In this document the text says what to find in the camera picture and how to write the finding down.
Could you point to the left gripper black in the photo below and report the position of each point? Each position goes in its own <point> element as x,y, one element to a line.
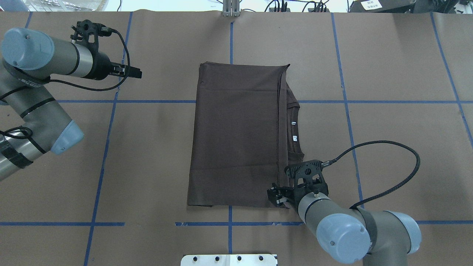
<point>101,67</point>

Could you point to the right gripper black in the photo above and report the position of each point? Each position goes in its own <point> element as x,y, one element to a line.
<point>278,195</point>

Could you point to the brown t-shirt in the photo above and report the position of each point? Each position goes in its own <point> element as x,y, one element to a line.
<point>245,120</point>

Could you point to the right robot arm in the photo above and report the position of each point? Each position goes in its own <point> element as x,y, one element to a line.
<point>377,238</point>

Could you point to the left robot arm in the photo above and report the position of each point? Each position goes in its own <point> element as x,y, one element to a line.
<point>28,59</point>

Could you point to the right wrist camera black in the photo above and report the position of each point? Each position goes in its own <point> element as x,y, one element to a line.
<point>310,173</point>

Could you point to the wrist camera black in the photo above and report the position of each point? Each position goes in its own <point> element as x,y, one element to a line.
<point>87,33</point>
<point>310,173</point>

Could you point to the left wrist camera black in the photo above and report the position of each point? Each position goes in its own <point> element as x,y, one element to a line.
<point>87,33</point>

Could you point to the aluminium frame post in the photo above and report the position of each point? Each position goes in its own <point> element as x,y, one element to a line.
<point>231,8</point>

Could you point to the white camera mast with base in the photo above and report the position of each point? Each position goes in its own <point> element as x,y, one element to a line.
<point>230,260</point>

